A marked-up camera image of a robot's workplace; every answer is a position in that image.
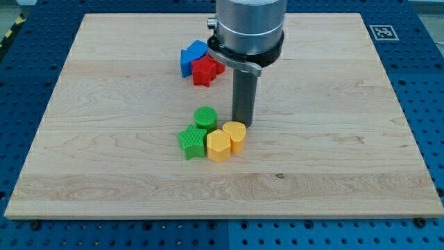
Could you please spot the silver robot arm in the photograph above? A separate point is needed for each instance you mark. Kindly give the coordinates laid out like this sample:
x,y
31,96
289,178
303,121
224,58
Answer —
x,y
248,27

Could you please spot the green circle block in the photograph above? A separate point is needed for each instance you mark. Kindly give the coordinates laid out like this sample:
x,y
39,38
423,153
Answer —
x,y
205,117

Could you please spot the green star block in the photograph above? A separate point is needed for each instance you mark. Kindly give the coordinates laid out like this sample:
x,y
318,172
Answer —
x,y
191,141

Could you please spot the red block behind star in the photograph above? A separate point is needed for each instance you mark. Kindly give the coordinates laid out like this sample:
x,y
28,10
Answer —
x,y
220,68

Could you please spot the yellow heart block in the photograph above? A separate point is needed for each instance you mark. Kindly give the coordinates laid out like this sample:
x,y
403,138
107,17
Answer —
x,y
237,132

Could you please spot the yellow hexagon block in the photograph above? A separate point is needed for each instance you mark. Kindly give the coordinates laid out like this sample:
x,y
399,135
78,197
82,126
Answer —
x,y
218,146

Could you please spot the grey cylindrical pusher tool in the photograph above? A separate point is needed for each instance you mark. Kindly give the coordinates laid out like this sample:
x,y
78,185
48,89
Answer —
x,y
243,98

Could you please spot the blue cube block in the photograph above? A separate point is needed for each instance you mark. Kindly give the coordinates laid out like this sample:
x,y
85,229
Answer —
x,y
186,57

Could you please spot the black mounting flange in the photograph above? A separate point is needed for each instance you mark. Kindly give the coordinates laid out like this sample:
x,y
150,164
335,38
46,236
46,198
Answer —
x,y
249,63

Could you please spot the blue pentagon block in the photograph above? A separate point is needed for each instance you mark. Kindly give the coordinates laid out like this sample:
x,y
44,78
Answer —
x,y
198,47

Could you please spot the wooden board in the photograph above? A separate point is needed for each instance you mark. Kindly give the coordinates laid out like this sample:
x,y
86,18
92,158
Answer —
x,y
125,136

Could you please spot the white fiducial marker tag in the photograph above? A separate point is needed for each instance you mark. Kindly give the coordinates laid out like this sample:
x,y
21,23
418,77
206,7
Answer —
x,y
383,32

